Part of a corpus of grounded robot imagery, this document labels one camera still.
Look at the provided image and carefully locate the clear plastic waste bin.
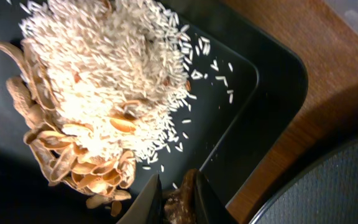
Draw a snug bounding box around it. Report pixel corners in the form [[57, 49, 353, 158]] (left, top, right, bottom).
[[324, 0, 358, 35]]

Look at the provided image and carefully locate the round black serving tray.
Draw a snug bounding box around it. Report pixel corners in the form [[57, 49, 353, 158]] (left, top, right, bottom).
[[251, 136, 358, 224]]

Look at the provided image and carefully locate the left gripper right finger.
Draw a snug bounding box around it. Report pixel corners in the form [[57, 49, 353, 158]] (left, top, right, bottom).
[[195, 172, 237, 224]]

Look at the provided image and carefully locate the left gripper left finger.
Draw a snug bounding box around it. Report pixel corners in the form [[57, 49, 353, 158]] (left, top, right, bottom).
[[117, 174, 163, 224]]

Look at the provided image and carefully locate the brown walnut piece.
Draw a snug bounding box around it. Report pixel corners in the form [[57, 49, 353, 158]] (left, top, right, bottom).
[[163, 169, 198, 224]]

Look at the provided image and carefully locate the black rectangular tray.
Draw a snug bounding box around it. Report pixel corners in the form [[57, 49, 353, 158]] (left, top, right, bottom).
[[0, 1, 308, 223]]

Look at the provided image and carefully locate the pile of rice and shells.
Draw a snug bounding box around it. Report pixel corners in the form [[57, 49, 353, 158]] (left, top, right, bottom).
[[0, 1, 212, 216]]

